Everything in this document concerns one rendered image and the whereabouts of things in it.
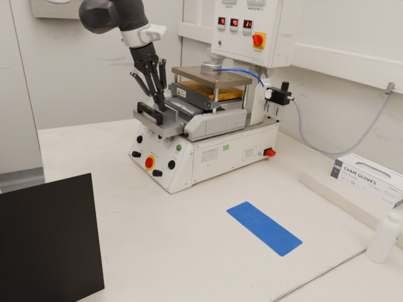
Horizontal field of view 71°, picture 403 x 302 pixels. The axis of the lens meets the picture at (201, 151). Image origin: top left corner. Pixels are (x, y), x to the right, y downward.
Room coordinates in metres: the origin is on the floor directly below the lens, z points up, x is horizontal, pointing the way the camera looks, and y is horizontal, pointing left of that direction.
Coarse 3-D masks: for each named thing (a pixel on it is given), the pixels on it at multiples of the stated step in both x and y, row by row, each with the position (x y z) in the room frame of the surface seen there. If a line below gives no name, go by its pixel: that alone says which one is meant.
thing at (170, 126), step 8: (136, 112) 0.99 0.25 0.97; (144, 112) 0.99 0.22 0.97; (160, 112) 0.99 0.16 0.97; (168, 112) 0.95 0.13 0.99; (176, 112) 0.91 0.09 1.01; (144, 120) 0.94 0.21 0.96; (152, 120) 0.91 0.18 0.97; (168, 120) 0.92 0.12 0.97; (176, 120) 0.91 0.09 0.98; (184, 120) 0.94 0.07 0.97; (152, 128) 0.89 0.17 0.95; (160, 128) 0.85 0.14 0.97; (168, 128) 0.85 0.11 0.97; (176, 128) 0.87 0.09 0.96; (168, 136) 0.85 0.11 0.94
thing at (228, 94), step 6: (180, 84) 1.10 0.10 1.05; (186, 84) 1.09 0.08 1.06; (192, 84) 1.10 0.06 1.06; (198, 84) 1.11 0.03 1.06; (198, 90) 1.02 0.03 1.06; (204, 90) 1.02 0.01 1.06; (210, 90) 1.03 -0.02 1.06; (222, 90) 1.05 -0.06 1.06; (228, 90) 1.05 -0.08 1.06; (234, 90) 1.06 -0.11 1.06; (240, 90) 1.07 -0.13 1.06; (210, 96) 0.97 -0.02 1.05; (222, 96) 1.01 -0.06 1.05; (228, 96) 1.03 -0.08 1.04; (234, 96) 1.03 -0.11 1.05; (240, 96) 1.07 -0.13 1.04; (222, 102) 1.01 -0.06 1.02; (228, 102) 1.03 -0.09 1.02
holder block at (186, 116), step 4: (168, 104) 1.03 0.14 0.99; (172, 104) 1.03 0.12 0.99; (176, 108) 0.99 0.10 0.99; (180, 108) 0.99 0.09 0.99; (180, 112) 0.97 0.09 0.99; (184, 112) 0.95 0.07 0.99; (204, 112) 0.97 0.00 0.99; (208, 112) 0.97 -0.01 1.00; (180, 116) 0.97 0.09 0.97; (184, 116) 0.95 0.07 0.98; (188, 116) 0.93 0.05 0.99; (192, 116) 0.93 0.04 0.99; (188, 120) 0.93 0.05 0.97
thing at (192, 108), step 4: (176, 96) 1.10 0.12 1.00; (172, 100) 1.05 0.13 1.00; (176, 100) 1.06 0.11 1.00; (180, 100) 1.06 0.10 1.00; (180, 104) 1.01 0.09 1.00; (184, 104) 1.01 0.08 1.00; (188, 104) 1.02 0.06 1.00; (192, 104) 1.02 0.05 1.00; (188, 108) 0.97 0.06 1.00; (192, 108) 0.97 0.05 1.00; (196, 108) 0.98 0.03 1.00; (200, 108) 0.98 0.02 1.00
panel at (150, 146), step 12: (144, 132) 1.04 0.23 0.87; (144, 144) 1.00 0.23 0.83; (156, 144) 0.96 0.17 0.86; (180, 144) 0.87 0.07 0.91; (132, 156) 1.02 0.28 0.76; (144, 156) 0.97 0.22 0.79; (156, 156) 0.93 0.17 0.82; (168, 156) 0.88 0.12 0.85; (180, 156) 0.85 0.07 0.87; (144, 168) 0.94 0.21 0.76; (156, 168) 0.89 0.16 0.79; (168, 168) 0.86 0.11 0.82; (156, 180) 0.86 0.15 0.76; (168, 180) 0.83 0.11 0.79
